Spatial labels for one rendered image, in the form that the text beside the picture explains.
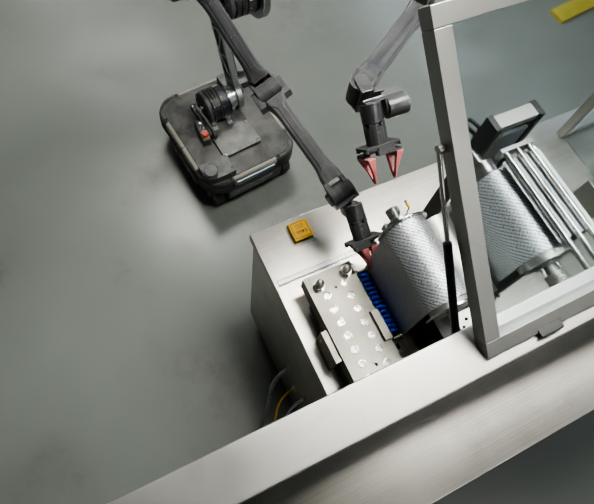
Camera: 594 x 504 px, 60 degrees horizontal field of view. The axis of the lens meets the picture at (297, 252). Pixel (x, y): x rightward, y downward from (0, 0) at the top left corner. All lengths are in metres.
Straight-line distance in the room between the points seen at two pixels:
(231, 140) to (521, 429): 2.01
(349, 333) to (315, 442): 0.74
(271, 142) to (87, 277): 1.14
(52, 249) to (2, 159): 0.62
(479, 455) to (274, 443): 0.46
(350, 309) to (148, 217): 1.55
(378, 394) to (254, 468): 0.22
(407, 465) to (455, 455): 0.10
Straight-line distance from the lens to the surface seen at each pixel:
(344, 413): 0.85
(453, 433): 1.13
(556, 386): 1.24
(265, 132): 2.78
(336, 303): 1.55
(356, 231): 1.52
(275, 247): 1.73
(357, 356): 1.52
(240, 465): 0.83
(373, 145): 1.35
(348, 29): 3.68
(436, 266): 1.35
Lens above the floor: 2.49
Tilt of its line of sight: 66 degrees down
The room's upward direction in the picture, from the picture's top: 14 degrees clockwise
